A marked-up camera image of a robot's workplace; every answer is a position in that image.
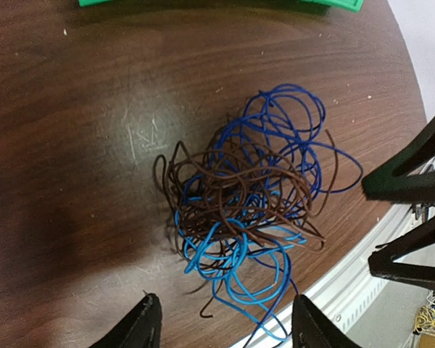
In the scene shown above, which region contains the dark blue wire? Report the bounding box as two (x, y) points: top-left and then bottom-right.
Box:
(183, 83), (364, 348)

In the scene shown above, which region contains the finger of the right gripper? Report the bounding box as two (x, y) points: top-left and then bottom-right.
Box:
(362, 116), (435, 203)
(368, 216), (435, 291)

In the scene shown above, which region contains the brown wire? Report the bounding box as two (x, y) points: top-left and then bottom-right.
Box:
(152, 128), (340, 320)

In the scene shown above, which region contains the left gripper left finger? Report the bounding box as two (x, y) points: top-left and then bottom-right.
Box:
(90, 293), (162, 348)

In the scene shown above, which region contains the front aluminium rail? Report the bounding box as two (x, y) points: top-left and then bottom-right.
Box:
(235, 202), (435, 348)

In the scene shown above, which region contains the light blue wire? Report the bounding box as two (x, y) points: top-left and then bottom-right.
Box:
(173, 191), (309, 341)

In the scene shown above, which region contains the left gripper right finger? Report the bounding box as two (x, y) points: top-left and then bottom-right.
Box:
(291, 294), (360, 348)

